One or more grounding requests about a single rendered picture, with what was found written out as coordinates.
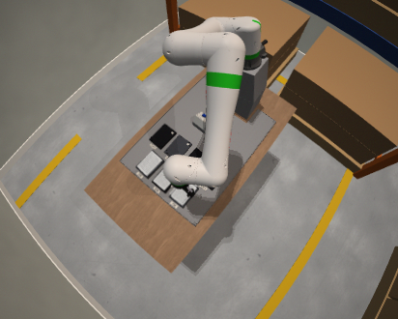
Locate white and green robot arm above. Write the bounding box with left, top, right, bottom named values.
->
left=162, top=16, right=268, bottom=189

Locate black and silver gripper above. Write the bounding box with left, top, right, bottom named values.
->
left=184, top=186, right=195, bottom=198

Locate grey control panel with coloured keys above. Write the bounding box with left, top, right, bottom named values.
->
left=192, top=112, right=206, bottom=133

